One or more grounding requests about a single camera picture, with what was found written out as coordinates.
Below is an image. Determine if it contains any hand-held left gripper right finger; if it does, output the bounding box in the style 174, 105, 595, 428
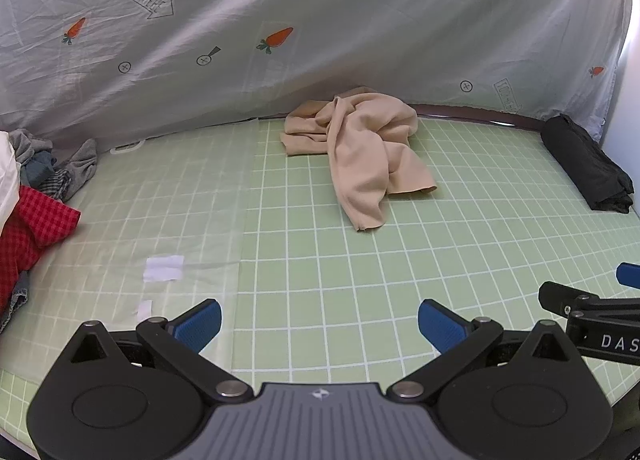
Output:
387, 299, 576, 403

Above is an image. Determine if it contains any striped grey cloth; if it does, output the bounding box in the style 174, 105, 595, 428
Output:
37, 174, 72, 202

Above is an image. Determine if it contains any beige garment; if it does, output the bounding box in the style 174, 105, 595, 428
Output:
280, 86, 438, 232

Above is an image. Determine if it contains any blue-grey cloth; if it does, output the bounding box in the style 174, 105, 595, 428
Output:
22, 153, 57, 187

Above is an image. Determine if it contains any green grid mat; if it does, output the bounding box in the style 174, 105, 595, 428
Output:
0, 113, 640, 446

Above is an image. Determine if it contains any red checked cloth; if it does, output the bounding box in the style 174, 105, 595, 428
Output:
0, 185, 82, 306

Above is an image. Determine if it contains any grey carrot print sheet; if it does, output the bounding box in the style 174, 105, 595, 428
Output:
0, 0, 633, 151

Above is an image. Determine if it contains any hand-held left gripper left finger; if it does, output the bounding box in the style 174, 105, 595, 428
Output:
65, 299, 253, 403

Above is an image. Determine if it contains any grey crumpled cloth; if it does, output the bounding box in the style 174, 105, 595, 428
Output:
9, 129, 54, 161

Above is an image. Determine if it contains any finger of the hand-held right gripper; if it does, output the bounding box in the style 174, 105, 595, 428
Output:
616, 263, 640, 288
538, 281, 640, 316

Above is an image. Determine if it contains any grey sock-like cloth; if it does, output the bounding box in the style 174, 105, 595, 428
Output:
62, 139, 99, 198

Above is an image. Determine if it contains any white cloth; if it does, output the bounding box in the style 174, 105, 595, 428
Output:
0, 133, 22, 233

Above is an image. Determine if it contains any blue denim garment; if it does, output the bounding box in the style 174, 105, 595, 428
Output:
0, 273, 31, 333

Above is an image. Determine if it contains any black folded garment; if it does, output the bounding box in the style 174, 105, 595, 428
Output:
541, 114, 635, 213

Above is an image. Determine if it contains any white loop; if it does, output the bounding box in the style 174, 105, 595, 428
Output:
109, 139, 147, 155

